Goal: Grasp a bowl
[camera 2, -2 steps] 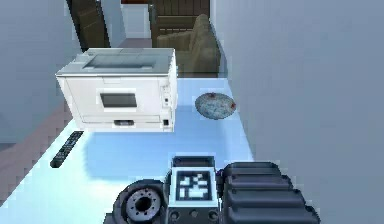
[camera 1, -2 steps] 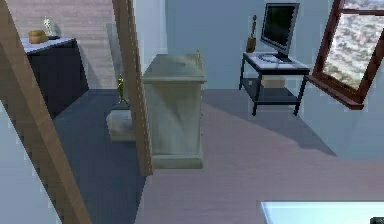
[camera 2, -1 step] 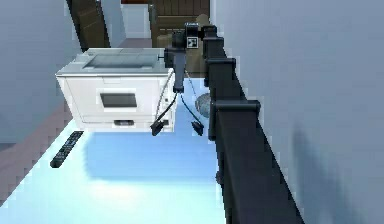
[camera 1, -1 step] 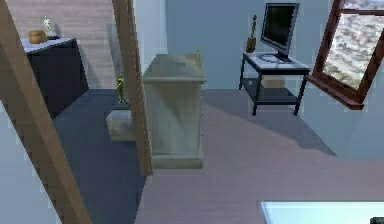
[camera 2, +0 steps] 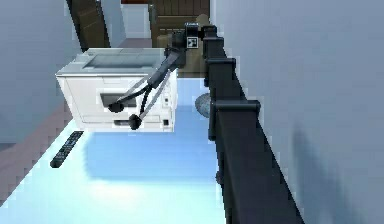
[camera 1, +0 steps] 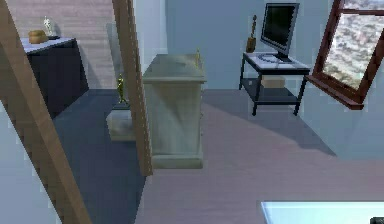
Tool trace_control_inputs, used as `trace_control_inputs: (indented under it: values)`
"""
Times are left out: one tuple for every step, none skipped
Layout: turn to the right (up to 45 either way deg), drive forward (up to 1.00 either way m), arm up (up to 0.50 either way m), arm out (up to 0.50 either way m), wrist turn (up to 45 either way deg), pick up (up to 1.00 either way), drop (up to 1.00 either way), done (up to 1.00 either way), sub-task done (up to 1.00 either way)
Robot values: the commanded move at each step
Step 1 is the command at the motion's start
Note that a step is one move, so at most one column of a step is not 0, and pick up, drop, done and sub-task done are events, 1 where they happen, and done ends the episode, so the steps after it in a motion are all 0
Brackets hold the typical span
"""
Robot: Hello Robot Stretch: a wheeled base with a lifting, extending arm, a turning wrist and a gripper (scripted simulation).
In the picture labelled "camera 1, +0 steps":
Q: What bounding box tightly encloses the tan bowl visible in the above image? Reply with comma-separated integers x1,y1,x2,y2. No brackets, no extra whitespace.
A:
27,29,50,45

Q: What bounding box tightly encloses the pale green chest of drawers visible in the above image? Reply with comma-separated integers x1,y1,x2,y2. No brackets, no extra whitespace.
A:
142,53,208,170

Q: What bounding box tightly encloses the pale low side table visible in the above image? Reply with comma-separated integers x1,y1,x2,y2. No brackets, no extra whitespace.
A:
105,101,137,143

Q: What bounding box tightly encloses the green gold statuette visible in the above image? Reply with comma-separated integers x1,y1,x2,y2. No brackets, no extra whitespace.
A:
116,73,128,105

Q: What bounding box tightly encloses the beige box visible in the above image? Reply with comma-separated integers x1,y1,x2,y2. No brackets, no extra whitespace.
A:
260,75,287,89

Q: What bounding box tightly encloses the black television stand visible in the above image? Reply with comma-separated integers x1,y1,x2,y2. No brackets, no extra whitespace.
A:
238,51,312,117

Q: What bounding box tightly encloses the black television set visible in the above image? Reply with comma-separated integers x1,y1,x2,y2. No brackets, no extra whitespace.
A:
257,2,301,64

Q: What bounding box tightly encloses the dark blue cabinet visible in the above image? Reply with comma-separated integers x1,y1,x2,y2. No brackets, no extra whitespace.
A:
20,36,90,120

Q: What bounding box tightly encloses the brown framed window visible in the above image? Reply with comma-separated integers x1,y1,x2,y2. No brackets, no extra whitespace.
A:
304,0,384,111

